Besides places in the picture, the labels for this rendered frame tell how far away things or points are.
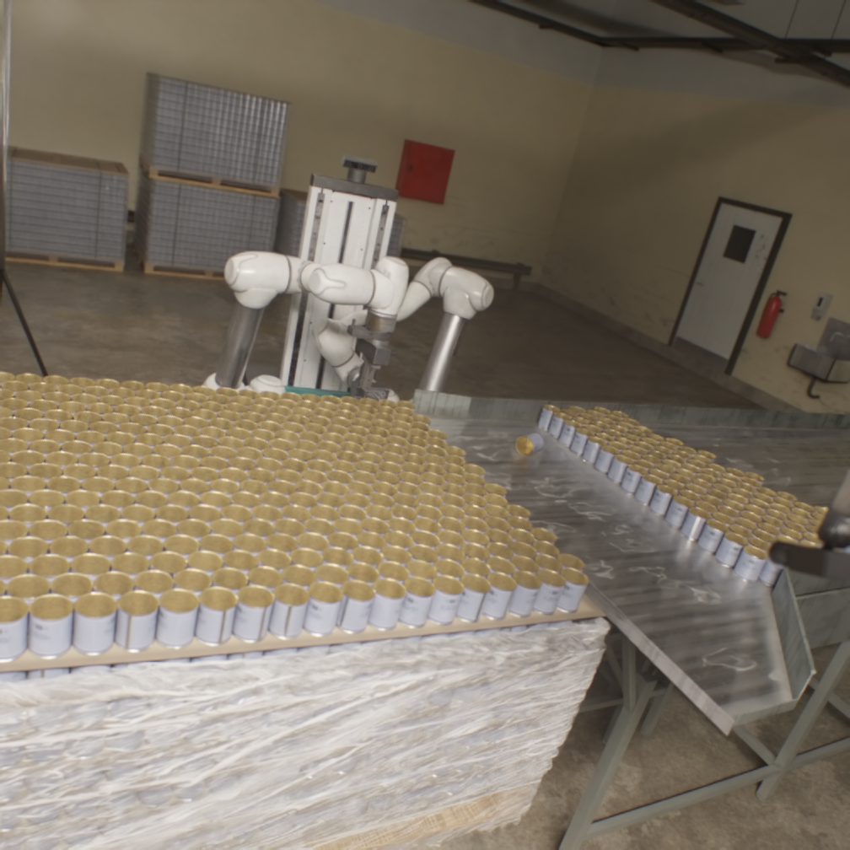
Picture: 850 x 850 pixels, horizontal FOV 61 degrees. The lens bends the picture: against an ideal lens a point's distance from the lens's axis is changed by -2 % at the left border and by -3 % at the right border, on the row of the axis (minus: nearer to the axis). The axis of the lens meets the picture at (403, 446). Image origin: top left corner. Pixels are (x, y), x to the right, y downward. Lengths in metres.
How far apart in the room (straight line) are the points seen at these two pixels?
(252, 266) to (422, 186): 8.70
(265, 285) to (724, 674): 1.79
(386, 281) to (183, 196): 6.67
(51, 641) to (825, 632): 2.21
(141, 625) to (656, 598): 1.23
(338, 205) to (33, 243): 5.92
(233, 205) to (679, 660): 7.71
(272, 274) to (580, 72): 10.40
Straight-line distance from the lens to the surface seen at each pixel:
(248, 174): 8.77
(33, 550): 1.51
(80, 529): 1.57
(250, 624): 1.38
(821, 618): 2.60
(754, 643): 1.97
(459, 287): 2.93
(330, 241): 3.04
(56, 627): 1.31
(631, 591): 1.95
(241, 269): 2.52
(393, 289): 2.13
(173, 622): 1.34
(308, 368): 3.17
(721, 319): 9.96
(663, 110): 11.47
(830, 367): 8.63
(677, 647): 1.81
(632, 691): 2.14
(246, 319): 2.64
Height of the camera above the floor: 2.00
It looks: 23 degrees down
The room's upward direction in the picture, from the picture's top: 13 degrees clockwise
